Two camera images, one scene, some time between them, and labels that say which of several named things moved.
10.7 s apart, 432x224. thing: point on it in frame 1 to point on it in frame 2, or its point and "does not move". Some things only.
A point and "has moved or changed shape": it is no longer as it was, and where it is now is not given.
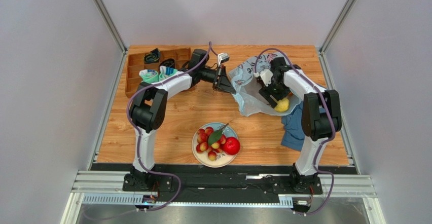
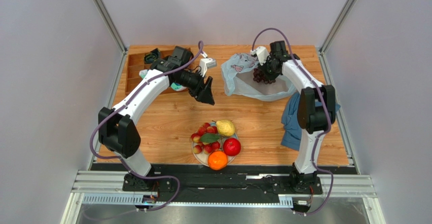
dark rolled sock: (152, 57) does not move
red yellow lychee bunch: (211, 141) has moved or changed shape
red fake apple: (231, 145) does not move
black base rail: (224, 183) does not move
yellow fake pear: (282, 105) to (225, 127)
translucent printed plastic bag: (246, 90) has moved or changed shape
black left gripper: (223, 83) to (203, 92)
